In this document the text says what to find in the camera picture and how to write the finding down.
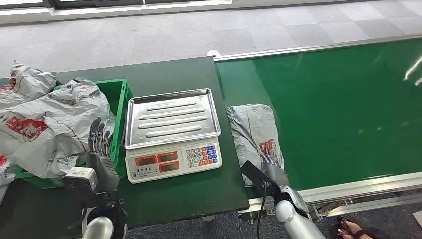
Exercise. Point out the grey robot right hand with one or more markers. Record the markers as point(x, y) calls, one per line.
point(278, 175)

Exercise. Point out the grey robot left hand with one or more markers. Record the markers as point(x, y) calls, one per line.
point(105, 168)

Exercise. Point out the grey plastic mailer package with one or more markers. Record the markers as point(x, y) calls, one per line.
point(252, 132)

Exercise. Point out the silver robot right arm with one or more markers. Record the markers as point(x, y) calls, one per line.
point(296, 221)

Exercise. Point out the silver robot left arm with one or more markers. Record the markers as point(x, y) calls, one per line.
point(100, 227)

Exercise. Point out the large crumpled grey mailer package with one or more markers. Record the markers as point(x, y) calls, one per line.
point(56, 125)

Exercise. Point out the green conveyor belt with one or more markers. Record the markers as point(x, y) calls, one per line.
point(336, 115)

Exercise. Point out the small grey mailer package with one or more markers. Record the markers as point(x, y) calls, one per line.
point(5, 170)

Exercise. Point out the grey mailer package red print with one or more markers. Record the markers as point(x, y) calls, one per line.
point(26, 85)

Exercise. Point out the white conveyor end roller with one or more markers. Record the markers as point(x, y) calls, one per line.
point(213, 53)

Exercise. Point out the green plastic crate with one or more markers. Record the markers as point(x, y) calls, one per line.
point(118, 99)

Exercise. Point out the white electronic scale steel pan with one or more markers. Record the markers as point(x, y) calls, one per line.
point(171, 132)

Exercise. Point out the person's foot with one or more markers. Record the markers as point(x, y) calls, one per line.
point(351, 229)

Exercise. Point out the black sandal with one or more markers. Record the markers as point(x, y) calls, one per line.
point(366, 234)

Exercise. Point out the black right wrist camera bracket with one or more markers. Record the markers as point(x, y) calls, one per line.
point(255, 175)

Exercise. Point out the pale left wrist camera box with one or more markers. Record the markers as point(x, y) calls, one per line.
point(80, 178)

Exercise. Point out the aluminium conveyor side rail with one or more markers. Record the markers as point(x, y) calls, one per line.
point(313, 47)
point(356, 189)

